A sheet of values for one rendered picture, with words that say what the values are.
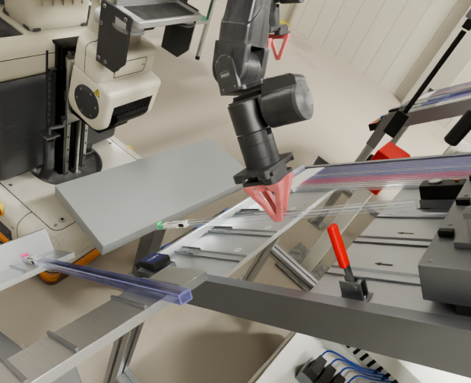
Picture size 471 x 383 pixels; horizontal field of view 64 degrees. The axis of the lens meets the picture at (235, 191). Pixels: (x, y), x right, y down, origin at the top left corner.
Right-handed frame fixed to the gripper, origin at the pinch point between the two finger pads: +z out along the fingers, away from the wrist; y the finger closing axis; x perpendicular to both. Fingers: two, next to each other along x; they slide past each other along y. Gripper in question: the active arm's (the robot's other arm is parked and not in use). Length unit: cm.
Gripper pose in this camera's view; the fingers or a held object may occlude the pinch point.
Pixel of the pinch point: (279, 214)
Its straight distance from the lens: 64.0
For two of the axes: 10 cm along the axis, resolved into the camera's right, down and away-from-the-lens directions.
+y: 5.1, -3.6, 7.8
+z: 3.0, 9.2, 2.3
